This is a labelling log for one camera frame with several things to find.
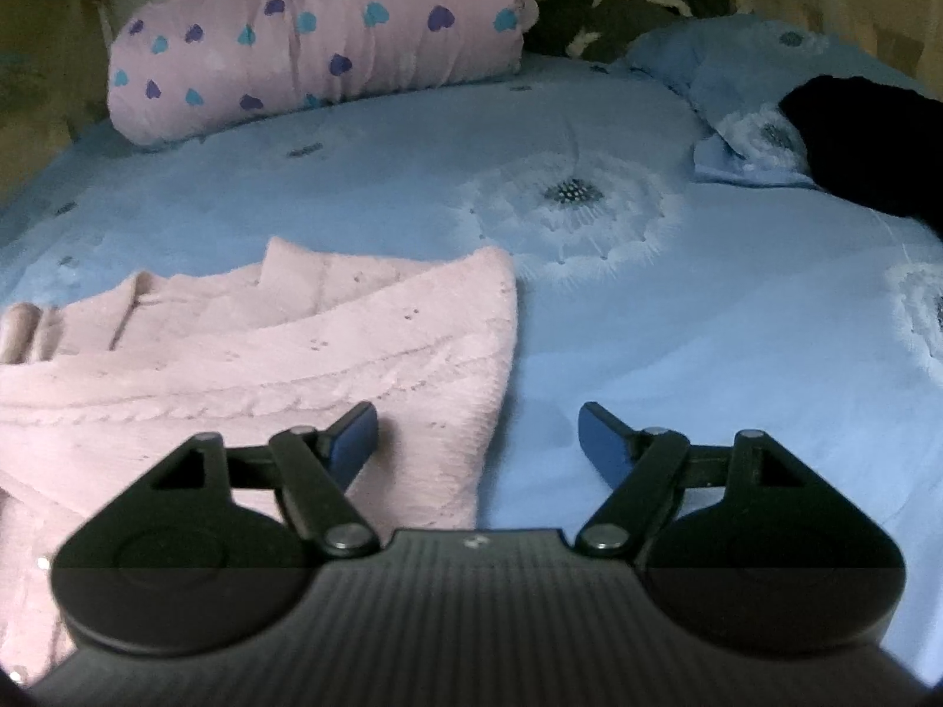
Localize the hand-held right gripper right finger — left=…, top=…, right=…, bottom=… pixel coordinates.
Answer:
left=575, top=402, right=809, bottom=559

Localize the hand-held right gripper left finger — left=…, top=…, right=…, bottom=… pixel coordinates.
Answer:
left=147, top=402, right=381, bottom=559

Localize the pink knitted sweater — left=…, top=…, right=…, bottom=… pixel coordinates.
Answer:
left=0, top=237, right=519, bottom=679

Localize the blue dandelion print bedsheet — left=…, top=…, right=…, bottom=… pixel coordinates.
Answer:
left=0, top=51, right=943, bottom=679

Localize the blue dandelion print pillow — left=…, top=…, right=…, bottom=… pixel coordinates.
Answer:
left=626, top=16, right=943, bottom=189

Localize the black cloth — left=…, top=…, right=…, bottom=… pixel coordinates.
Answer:
left=779, top=75, right=943, bottom=226

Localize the pink pillow with hearts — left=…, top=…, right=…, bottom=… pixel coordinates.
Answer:
left=107, top=0, right=539, bottom=147

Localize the dark blanket with white trim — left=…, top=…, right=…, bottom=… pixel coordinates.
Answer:
left=525, top=0, right=738, bottom=64

